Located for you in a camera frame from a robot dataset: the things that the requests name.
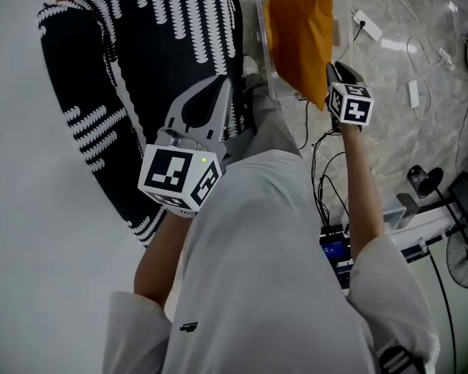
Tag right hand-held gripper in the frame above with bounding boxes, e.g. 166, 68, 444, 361
325, 62, 375, 134

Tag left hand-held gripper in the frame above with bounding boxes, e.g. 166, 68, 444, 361
137, 75, 234, 220

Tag large orange pillow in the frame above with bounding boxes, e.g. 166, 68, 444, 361
268, 0, 335, 111

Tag person's left forearm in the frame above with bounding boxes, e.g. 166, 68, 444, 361
133, 207, 193, 310

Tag person's right forearm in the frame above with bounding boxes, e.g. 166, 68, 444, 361
339, 125, 387, 261

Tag wide white power strip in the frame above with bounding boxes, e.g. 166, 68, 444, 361
352, 9, 384, 42

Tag person's right white shoe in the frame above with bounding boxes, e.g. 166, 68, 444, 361
243, 55, 260, 78

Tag person's grey trousers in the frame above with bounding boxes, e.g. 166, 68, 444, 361
222, 74, 302, 164

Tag slim white power strip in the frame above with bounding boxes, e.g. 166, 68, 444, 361
407, 79, 420, 110

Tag small white power strip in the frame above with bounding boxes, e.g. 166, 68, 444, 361
438, 47, 454, 70

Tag black white patterned blanket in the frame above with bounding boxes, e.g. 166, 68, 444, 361
37, 0, 255, 249

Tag black cup-shaped lamp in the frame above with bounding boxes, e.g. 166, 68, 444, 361
406, 164, 445, 199

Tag person's white shirt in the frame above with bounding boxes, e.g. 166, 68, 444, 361
103, 149, 441, 374

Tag small clear container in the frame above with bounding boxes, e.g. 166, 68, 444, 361
382, 203, 410, 234

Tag black device with blue screen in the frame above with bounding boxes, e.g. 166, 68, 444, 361
318, 226, 355, 290

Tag black floor fan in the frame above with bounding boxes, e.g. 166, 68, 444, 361
446, 171, 468, 290

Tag thin black power cable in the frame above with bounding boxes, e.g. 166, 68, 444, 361
298, 21, 367, 150

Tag looped white cable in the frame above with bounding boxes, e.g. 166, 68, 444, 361
406, 36, 433, 119

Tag bundle of black cables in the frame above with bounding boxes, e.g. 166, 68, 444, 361
310, 129, 352, 229

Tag white bench frame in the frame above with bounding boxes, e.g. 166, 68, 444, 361
389, 207, 460, 263

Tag black grey strap device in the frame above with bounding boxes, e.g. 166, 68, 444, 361
375, 344, 419, 374

